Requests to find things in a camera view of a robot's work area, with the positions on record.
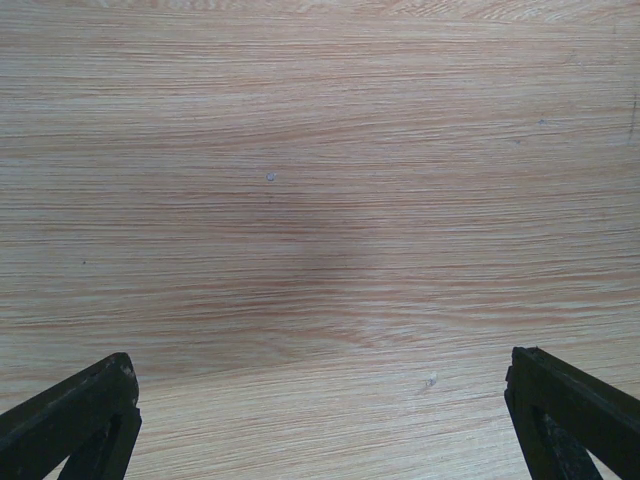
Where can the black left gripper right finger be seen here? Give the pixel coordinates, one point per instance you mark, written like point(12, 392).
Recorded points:
point(564, 418)

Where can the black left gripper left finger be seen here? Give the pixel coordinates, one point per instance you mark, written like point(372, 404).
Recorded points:
point(88, 424)

